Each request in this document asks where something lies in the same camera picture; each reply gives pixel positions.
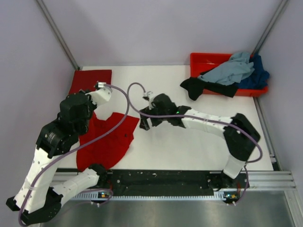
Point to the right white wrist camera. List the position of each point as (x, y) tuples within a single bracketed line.
[(149, 96)]

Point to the dark blue t-shirt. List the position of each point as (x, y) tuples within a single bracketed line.
[(259, 77)]

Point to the black t-shirt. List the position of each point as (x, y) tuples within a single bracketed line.
[(195, 88)]

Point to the grey cable duct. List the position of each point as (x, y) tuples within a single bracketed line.
[(100, 196)]

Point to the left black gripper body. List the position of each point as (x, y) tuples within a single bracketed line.
[(84, 126)]

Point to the red plastic bin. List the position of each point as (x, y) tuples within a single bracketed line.
[(200, 62)]

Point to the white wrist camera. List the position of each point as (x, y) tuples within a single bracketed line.
[(149, 96), (101, 95)]

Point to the light blue t-shirt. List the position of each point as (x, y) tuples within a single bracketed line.
[(236, 69)]

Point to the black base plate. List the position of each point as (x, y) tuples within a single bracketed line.
[(125, 182)]

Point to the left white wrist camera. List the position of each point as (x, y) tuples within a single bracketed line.
[(101, 95)]

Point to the bright red t-shirt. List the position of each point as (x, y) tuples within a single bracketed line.
[(109, 150)]

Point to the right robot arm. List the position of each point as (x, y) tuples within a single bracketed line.
[(240, 135)]

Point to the folded dark red t-shirt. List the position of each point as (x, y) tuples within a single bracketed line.
[(87, 79)]

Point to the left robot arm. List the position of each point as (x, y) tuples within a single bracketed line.
[(37, 201)]

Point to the aluminium frame rail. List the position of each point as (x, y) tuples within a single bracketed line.
[(278, 179)]

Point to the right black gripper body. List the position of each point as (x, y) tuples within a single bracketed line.
[(155, 121)]

